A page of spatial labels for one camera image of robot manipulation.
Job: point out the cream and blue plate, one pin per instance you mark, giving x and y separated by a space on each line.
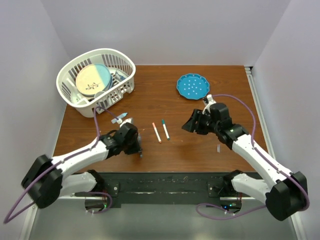
93 78

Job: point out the blue dotted plate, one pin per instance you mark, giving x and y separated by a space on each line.
193 86

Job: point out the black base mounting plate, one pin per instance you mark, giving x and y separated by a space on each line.
162 188

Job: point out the white pen with orange tip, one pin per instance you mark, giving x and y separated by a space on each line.
156 133

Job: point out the white cup in basket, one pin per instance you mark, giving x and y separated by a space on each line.
99 94

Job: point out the white plastic dish basket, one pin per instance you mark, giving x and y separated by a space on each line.
121 68

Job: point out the aluminium frame rail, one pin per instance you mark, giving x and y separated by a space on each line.
262 111

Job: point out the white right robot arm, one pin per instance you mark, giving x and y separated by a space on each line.
281 191

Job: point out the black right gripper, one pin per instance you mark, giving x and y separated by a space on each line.
190 125

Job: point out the blue patterned pen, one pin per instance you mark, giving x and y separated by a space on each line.
139 140

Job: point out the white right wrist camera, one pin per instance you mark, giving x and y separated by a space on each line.
208 101

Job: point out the white pen with teal tip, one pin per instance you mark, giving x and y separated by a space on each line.
165 129

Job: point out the light blue pen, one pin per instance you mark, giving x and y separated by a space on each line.
119 118

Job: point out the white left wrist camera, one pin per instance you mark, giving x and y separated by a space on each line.
127 120

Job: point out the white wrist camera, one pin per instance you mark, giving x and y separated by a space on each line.
127 120
208 101

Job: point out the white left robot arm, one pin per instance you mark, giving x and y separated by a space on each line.
51 178

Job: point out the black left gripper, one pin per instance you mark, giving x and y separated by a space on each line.
135 149

